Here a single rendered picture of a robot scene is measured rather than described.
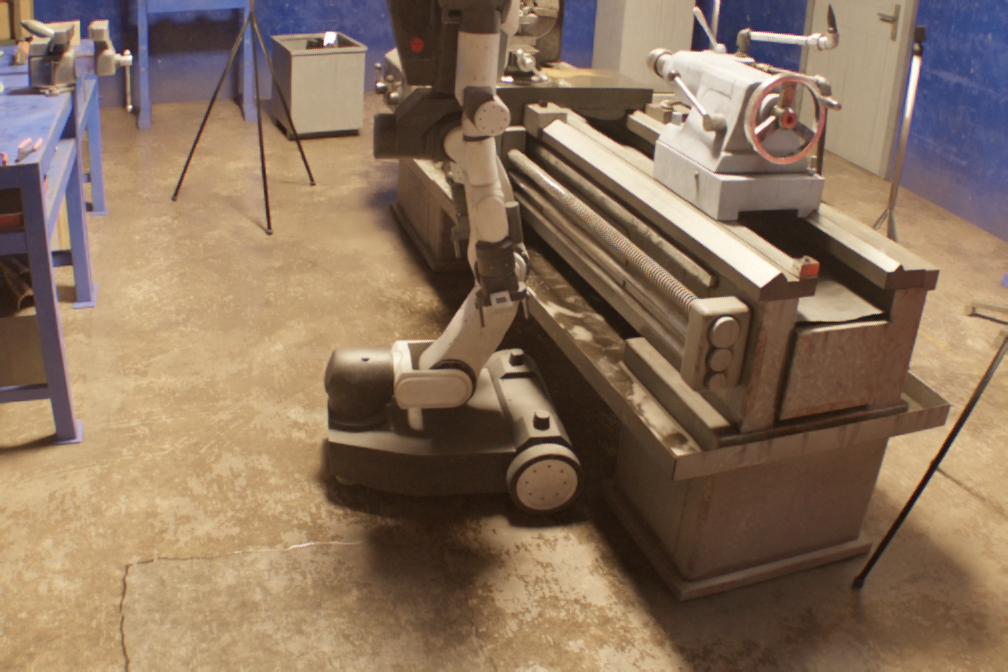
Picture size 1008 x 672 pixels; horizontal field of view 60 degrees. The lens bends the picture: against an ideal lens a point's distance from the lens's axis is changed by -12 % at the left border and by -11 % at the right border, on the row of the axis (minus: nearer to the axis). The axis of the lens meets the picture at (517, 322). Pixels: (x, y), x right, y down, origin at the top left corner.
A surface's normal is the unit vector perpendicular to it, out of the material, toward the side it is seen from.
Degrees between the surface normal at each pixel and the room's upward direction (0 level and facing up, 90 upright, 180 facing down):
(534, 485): 90
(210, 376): 0
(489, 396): 0
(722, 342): 90
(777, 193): 90
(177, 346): 0
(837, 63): 90
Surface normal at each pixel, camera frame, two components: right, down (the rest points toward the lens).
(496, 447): 0.07, -0.90
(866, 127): -0.94, 0.09
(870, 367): 0.34, 0.43
